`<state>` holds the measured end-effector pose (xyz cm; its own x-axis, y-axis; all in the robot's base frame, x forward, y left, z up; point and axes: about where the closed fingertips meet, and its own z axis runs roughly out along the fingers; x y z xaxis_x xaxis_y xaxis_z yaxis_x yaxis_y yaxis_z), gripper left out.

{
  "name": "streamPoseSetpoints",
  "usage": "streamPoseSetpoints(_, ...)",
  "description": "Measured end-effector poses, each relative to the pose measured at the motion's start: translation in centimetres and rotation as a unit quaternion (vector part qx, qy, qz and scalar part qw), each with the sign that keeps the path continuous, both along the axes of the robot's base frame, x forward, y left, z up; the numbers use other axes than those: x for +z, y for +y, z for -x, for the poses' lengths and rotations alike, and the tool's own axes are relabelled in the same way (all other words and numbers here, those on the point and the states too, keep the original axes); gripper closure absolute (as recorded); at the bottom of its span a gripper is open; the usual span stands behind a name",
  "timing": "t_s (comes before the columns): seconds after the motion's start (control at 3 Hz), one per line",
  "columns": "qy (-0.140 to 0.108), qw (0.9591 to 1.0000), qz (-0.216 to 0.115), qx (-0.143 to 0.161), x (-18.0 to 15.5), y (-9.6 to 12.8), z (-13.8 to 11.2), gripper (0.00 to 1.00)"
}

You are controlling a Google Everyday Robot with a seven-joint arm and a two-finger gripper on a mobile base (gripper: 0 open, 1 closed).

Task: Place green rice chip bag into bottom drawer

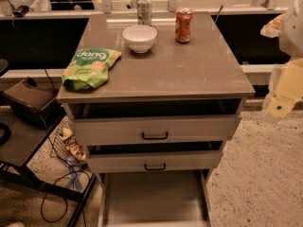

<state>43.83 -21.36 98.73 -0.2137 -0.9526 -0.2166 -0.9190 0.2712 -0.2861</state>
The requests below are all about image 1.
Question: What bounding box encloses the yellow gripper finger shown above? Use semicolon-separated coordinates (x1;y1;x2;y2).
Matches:
260;14;284;38
265;58;303;119

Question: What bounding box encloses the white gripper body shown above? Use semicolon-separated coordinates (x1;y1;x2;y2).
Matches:
262;57;303;112

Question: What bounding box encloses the green rice chip bag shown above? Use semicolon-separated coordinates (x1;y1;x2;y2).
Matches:
62;47;121;91

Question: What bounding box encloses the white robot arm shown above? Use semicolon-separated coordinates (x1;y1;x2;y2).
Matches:
260;0;303;119

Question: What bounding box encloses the grey drawer cabinet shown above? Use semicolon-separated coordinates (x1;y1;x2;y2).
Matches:
56;11;256;227

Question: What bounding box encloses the open bottom drawer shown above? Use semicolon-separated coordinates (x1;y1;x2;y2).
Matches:
98;170;212;227

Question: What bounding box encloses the snack bag in basket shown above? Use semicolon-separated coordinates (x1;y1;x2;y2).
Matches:
62;128;86;162

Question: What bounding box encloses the orange soda can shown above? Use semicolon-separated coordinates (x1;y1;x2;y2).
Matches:
175;8;193;44

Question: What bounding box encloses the silver soda can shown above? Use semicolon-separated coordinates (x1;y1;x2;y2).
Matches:
136;0;152;26

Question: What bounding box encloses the white ceramic bowl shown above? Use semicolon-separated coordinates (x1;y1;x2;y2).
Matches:
122;25;157;53

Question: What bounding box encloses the brown pouch on table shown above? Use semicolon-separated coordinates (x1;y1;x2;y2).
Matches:
2;78;60;129

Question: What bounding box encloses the black side table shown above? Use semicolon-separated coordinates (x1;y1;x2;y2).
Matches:
0;107;97;227

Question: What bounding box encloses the top drawer with handle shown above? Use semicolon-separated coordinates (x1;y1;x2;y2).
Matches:
69;98;241;146

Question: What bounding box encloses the drawer with handle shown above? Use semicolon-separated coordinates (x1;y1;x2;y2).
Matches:
69;98;241;146
87;142;223;173

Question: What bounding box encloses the middle drawer with handle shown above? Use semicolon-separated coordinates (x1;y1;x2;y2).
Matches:
87;142;223;173

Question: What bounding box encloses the wire basket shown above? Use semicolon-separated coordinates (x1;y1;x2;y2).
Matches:
51;118;85;166

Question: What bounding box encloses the black floor cable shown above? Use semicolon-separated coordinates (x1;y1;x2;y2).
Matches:
40;169;93;224

